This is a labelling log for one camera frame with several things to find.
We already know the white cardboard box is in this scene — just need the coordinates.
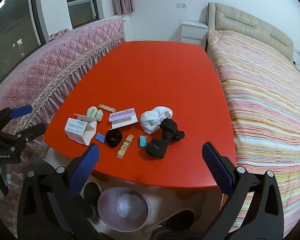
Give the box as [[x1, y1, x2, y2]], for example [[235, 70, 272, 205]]
[[64, 114, 97, 146]]

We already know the green paper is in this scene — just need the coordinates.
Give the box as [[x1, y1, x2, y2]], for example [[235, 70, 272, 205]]
[[87, 106, 103, 122]]

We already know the blue small wrapper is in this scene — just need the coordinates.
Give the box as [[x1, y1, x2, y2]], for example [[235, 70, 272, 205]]
[[96, 133, 106, 143]]

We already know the purple white box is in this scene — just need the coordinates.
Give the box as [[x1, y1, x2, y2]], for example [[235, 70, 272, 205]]
[[109, 108, 138, 129]]

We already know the wooden clothespin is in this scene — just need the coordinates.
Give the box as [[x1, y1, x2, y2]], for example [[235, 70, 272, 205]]
[[116, 134, 134, 159]]

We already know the cyan small wrapper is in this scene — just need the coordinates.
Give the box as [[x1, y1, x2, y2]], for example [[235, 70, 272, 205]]
[[139, 135, 147, 148]]

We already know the black sock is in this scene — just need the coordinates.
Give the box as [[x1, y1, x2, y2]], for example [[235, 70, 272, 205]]
[[146, 118, 185, 158]]

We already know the white cloth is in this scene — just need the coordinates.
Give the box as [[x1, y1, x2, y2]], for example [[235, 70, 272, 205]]
[[140, 106, 173, 134]]

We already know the pink trash bin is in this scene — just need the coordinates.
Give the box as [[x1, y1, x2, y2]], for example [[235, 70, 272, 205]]
[[97, 187, 151, 232]]

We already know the pink quilted bed cover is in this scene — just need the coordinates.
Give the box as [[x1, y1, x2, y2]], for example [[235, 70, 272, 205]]
[[0, 17, 126, 160]]

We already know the striped bed mattress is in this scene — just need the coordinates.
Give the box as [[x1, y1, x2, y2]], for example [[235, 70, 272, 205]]
[[207, 30, 300, 234]]

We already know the dark window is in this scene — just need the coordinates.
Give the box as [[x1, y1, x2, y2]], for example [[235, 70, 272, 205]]
[[67, 0, 100, 28]]

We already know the red table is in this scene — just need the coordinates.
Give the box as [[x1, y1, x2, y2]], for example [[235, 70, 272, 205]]
[[44, 41, 236, 188]]

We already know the white nightstand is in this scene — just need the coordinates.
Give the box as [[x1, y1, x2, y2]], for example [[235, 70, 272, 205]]
[[181, 20, 208, 47]]

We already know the beige leather headboard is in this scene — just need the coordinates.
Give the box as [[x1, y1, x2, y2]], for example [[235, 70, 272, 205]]
[[206, 2, 294, 61]]

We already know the wall power outlet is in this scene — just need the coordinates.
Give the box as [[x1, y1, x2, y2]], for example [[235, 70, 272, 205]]
[[176, 3, 187, 9]]

